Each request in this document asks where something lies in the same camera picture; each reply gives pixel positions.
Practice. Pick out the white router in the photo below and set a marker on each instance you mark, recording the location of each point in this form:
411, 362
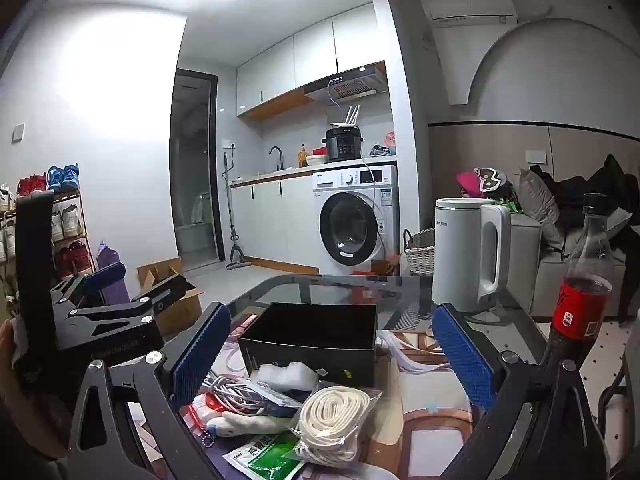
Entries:
346, 120

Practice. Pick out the white bowl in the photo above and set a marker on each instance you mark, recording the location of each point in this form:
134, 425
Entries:
316, 159

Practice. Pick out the white base cabinets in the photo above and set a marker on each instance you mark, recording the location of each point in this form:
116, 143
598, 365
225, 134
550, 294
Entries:
270, 220

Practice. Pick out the black pressure cooker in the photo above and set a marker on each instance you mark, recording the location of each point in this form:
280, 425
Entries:
342, 145

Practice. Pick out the cola bottle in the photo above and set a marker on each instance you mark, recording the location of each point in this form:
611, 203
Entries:
580, 310

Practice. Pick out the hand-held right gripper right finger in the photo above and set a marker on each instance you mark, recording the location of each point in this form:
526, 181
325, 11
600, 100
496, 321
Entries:
462, 355

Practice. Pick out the grey pillow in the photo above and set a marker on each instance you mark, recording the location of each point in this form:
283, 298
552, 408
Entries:
537, 205

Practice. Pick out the pink and white helmet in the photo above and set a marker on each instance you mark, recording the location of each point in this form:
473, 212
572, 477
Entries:
482, 180

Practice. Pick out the range hood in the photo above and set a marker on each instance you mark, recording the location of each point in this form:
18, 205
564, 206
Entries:
350, 87

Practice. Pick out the open brown cardboard box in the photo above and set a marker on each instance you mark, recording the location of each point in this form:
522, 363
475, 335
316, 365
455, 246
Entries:
160, 275

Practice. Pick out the grey sofa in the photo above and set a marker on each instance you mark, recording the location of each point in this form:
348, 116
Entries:
547, 280

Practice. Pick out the white foam piece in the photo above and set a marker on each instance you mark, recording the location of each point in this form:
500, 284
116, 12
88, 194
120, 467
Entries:
287, 377

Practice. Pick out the flat mop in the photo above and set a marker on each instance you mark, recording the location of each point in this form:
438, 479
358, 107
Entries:
232, 240

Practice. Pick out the purple yoga mat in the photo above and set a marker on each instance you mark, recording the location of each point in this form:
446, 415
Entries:
112, 270

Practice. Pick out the printed table mat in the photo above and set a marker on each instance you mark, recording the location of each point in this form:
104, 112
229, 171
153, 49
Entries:
425, 425

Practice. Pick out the white washing machine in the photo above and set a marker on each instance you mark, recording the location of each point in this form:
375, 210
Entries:
350, 225

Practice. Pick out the white plush toy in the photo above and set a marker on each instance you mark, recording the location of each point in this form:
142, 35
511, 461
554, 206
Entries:
250, 422

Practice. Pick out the person's left hand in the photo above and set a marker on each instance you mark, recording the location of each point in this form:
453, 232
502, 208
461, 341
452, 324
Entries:
10, 370

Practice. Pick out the yellow oil bottle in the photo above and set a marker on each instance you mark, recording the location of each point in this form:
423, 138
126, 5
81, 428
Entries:
303, 157

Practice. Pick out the wall light switch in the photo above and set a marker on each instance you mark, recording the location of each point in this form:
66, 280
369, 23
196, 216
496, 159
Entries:
17, 131

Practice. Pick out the black clothing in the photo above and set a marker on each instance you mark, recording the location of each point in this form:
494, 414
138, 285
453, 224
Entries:
600, 185

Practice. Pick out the shoe rack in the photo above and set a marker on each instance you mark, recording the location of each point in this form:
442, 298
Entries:
70, 225

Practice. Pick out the blue sneakers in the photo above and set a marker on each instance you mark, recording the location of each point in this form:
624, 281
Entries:
64, 177

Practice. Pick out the glass bathroom door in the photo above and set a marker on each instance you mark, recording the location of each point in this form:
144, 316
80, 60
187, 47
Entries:
192, 170

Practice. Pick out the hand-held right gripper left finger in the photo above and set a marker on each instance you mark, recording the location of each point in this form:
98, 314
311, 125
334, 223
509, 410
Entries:
200, 355

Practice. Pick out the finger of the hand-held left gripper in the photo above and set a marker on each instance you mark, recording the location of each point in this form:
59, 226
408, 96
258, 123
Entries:
165, 292
106, 275

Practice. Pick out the red sneakers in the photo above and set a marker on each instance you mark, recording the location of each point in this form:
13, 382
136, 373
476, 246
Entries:
32, 185

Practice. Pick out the kitchen faucet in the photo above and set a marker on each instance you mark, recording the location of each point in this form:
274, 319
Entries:
277, 157

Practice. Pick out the white wall cabinets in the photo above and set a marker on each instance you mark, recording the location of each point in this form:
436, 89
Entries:
310, 55

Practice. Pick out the white electric kettle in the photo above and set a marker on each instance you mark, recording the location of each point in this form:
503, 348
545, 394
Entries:
455, 250

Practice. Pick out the white air conditioner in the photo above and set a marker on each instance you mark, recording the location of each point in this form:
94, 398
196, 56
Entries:
467, 7

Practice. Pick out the wicker basket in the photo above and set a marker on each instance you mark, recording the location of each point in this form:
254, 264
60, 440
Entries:
420, 257

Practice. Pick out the green medicine sachet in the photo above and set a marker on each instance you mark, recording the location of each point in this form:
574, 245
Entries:
270, 460

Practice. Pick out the black cardboard box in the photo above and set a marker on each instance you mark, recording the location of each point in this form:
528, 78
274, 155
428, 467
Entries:
310, 360

